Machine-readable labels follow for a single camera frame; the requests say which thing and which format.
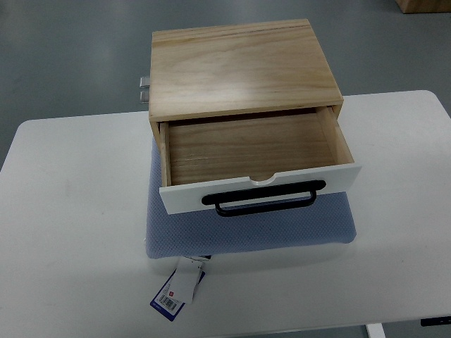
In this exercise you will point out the white top drawer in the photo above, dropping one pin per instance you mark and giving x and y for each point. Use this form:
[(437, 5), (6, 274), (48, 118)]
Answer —
[(222, 154)]

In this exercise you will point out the black drawer handle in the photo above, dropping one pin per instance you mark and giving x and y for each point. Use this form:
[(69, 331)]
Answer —
[(265, 199)]

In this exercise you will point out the wooden drawer cabinet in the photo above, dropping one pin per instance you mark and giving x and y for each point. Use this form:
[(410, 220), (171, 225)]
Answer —
[(237, 70)]

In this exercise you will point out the lower metal clamp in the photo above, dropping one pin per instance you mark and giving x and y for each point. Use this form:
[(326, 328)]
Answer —
[(144, 97)]

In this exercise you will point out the metal clamp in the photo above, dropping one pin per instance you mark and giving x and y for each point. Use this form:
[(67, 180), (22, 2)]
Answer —
[(144, 97), (145, 82)]

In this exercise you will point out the blue mesh cushion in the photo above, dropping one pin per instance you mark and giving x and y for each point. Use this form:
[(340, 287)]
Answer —
[(202, 233)]

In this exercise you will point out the upper metal clamp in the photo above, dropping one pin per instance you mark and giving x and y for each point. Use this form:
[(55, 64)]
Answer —
[(145, 82)]

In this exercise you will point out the white blue product tag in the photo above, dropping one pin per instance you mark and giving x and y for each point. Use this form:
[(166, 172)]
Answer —
[(179, 289)]

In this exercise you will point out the white table leg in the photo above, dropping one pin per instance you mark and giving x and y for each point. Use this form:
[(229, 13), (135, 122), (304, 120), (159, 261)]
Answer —
[(375, 330)]

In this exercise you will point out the black table control panel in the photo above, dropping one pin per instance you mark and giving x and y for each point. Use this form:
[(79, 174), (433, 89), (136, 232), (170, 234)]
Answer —
[(429, 322)]

